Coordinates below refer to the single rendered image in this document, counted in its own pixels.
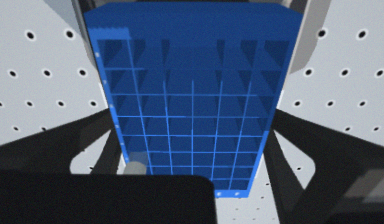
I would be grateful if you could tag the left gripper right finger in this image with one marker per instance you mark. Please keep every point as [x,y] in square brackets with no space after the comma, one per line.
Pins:
[348,178]

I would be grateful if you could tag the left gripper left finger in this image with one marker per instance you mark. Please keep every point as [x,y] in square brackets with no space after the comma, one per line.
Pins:
[52,150]

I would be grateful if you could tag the blue tube rack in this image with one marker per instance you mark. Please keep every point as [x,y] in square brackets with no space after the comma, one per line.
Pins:
[179,115]

